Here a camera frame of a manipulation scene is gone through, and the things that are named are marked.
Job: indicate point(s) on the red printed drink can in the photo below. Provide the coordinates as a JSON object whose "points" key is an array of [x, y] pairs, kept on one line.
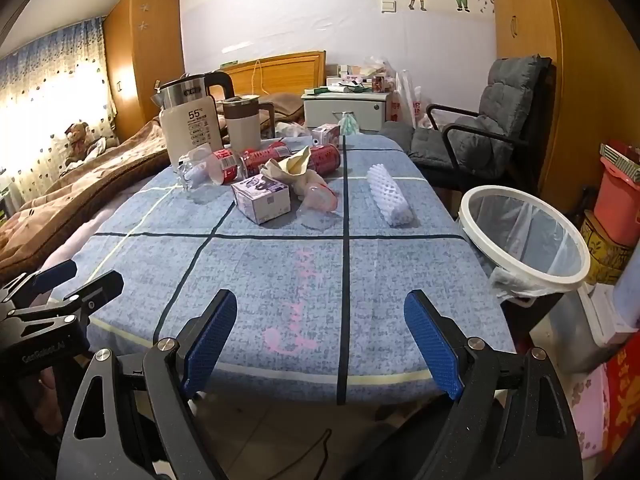
{"points": [[227, 166], [262, 157], [378, 84], [326, 159]]}

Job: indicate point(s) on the beige paper bag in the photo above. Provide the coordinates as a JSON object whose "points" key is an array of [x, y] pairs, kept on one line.
{"points": [[292, 166]]}

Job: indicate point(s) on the striped gift box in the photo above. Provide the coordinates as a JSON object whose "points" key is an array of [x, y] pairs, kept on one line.
{"points": [[622, 157]]}

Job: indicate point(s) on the brown teddy bear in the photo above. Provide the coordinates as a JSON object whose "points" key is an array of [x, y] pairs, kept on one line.
{"points": [[80, 140]]}

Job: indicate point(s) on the beige mug with brown band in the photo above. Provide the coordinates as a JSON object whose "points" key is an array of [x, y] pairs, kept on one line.
{"points": [[242, 125]]}

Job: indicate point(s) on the pale blue cylinder container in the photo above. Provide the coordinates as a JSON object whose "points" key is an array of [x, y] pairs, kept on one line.
{"points": [[628, 295]]}

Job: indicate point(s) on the white nightstand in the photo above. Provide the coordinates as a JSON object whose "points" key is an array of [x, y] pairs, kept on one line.
{"points": [[367, 112]]}

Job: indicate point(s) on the white foam net sleeve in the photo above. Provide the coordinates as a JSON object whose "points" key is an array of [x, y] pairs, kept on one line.
{"points": [[391, 195]]}

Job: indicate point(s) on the pile of boxes and packets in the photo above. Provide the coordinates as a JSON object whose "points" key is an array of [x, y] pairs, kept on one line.
{"points": [[355, 77]]}

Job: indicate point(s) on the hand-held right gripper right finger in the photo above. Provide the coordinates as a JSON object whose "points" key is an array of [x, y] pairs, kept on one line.
{"points": [[432, 345]]}

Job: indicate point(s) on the white wall switch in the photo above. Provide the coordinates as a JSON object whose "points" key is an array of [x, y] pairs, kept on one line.
{"points": [[389, 7]]}

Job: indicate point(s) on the pink and white carton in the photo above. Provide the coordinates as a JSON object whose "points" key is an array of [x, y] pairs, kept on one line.
{"points": [[326, 135]]}

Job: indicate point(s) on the brown floral blanket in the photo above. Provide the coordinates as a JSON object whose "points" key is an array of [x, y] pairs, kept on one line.
{"points": [[75, 195]]}

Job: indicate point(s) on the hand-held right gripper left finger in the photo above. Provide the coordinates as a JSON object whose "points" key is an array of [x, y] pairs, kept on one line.
{"points": [[210, 345]]}

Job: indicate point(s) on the narrow wooden wardrobe with stars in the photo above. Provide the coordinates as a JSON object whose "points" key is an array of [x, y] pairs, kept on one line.
{"points": [[142, 60]]}

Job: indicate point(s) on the purple milk carton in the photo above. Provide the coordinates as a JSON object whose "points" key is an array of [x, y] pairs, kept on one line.
{"points": [[262, 200]]}

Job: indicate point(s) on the grey cushioned armchair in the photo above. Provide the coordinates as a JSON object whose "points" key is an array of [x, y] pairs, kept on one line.
{"points": [[495, 110]]}

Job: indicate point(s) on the blue checked tablecloth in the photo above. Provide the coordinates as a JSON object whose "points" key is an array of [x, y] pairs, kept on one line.
{"points": [[280, 270]]}

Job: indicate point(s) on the translucent plastic cup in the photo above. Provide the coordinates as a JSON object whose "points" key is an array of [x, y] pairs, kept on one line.
{"points": [[197, 166]]}

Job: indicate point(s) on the large wooden wardrobe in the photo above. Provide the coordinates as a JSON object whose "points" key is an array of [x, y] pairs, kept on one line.
{"points": [[575, 85]]}

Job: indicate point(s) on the person's left hand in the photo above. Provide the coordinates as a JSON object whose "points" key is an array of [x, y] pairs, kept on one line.
{"points": [[50, 387]]}

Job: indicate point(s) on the dotted window curtain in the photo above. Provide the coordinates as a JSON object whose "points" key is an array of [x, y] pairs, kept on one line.
{"points": [[55, 90]]}

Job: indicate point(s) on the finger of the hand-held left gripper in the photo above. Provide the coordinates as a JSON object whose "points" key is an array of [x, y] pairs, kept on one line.
{"points": [[55, 272], [97, 292]]}

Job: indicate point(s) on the white steel electric kettle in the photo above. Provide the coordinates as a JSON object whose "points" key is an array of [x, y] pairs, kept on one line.
{"points": [[187, 120]]}

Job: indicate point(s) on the pink plastic bucket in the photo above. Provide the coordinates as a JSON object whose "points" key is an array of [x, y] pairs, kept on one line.
{"points": [[620, 205]]}

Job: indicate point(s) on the wooden bed headboard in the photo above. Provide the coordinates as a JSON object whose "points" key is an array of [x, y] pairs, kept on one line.
{"points": [[285, 75]]}

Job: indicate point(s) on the pink floral box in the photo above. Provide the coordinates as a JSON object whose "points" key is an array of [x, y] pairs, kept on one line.
{"points": [[592, 410]]}

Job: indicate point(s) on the red and gold box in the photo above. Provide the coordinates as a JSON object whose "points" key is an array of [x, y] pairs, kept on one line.
{"points": [[627, 400]]}

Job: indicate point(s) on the white rimmed mesh trash bin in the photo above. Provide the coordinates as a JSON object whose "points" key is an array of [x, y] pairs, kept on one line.
{"points": [[520, 272]]}

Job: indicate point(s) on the yellow patterned tin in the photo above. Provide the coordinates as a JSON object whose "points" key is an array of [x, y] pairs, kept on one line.
{"points": [[605, 250]]}

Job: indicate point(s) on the white plastic shopping bags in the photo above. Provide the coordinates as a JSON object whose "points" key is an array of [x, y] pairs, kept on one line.
{"points": [[407, 102]]}

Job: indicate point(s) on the green patterned plastic bag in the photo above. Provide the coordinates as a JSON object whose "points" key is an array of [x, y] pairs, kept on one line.
{"points": [[348, 124]]}

